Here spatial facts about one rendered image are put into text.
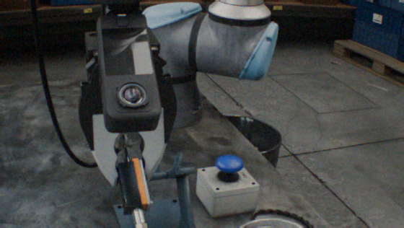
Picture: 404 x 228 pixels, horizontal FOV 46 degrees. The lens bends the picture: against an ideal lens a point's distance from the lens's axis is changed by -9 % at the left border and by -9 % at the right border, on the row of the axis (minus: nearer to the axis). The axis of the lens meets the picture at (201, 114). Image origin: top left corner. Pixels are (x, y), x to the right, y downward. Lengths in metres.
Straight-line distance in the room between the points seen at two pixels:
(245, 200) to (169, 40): 0.35
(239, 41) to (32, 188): 0.44
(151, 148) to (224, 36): 0.43
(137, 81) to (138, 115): 0.03
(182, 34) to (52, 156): 0.32
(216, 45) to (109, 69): 0.52
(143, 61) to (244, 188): 0.35
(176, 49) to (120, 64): 0.53
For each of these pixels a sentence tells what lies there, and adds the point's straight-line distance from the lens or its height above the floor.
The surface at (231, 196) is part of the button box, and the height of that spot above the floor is 0.83.
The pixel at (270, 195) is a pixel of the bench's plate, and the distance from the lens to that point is 0.81.
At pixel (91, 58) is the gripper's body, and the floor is 1.08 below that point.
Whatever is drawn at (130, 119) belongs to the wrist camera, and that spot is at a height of 1.06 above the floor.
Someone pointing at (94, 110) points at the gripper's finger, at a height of 1.03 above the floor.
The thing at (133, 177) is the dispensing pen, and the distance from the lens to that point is 0.51.
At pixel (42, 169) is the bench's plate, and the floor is 0.80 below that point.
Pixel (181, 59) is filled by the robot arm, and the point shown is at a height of 0.94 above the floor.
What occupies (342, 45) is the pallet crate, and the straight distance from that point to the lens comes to 4.69.
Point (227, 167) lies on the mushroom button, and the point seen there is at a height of 0.87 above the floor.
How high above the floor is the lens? 1.22
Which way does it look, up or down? 23 degrees down
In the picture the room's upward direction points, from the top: 4 degrees clockwise
